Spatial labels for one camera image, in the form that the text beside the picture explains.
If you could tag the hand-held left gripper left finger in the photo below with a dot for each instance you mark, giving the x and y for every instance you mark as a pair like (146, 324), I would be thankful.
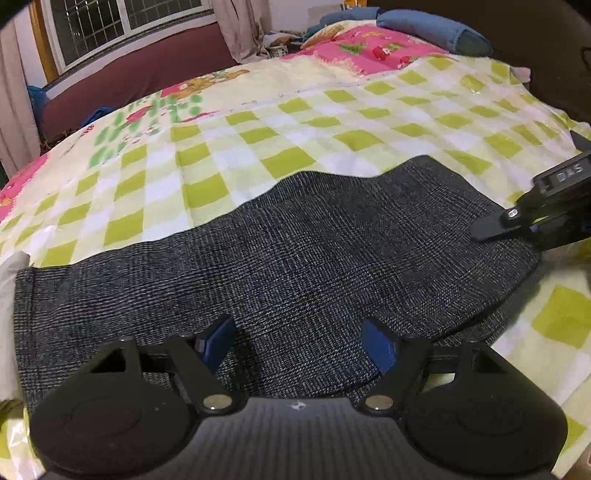
(219, 341)

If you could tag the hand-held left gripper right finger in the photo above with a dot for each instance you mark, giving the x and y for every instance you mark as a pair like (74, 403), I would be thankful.
(379, 344)

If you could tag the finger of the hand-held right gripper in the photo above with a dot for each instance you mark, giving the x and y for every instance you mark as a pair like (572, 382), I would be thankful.
(558, 235)
(496, 226)

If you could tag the dark grey checked pants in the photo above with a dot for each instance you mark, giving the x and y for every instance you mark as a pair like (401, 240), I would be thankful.
(300, 258)

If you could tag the dark wooden headboard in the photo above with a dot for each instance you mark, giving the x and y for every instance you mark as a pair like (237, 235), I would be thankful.
(545, 55)

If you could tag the green checked plastic sheet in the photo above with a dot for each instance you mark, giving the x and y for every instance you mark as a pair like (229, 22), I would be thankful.
(323, 124)

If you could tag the blue pillow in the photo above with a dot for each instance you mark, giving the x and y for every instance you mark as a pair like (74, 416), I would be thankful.
(429, 27)

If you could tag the white cloth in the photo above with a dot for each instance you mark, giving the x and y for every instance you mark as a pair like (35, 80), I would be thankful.
(11, 323)

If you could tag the blue crumpled cloth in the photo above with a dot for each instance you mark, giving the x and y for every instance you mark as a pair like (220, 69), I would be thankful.
(98, 116)

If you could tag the blue folded cloth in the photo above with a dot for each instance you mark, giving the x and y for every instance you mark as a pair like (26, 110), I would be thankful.
(337, 18)

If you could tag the small woven basket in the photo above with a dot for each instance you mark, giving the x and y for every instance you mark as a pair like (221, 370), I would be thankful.
(278, 51)

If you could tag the maroon sofa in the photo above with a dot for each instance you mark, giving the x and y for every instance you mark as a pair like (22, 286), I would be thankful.
(138, 69)

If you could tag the blue bag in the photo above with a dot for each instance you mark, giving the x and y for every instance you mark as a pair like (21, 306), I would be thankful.
(37, 99)

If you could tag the beige curtain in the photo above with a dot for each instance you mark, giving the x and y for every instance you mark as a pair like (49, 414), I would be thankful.
(16, 101)
(242, 27)

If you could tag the barred window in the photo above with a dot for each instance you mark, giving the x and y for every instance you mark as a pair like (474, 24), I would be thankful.
(106, 23)

